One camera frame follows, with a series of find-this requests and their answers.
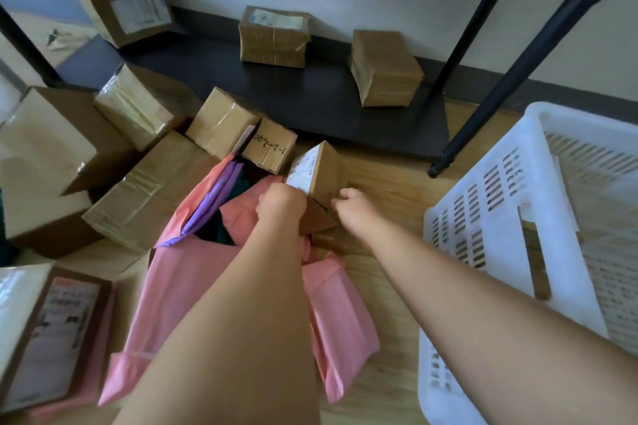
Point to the person's right hand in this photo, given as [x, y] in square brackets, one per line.
[359, 213]

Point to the person's left hand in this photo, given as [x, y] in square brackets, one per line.
[281, 208]

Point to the small cardboard parcel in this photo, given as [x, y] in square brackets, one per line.
[324, 170]

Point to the teal mailer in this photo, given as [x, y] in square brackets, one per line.
[219, 233]

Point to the purple mailer bag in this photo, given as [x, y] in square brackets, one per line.
[214, 195]

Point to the pink purple teal mailers pile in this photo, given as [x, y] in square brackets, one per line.
[344, 330]

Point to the pile of cardboard parcels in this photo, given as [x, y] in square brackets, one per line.
[139, 190]

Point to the plain brown box shelf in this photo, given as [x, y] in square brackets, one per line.
[386, 71]

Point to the taped box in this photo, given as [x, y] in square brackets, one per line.
[271, 46]

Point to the long white label cardboard box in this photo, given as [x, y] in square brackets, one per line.
[536, 260]

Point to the white plastic crate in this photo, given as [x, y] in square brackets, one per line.
[558, 116]

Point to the person's left forearm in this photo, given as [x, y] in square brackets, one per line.
[239, 340]

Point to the person's right forearm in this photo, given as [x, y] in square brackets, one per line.
[498, 330]

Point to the black metal shelf rack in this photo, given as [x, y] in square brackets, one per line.
[324, 91]

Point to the crumpled clear tape scrap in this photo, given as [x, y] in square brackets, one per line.
[62, 40]

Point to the grey metal frame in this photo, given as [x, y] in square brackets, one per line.
[10, 76]

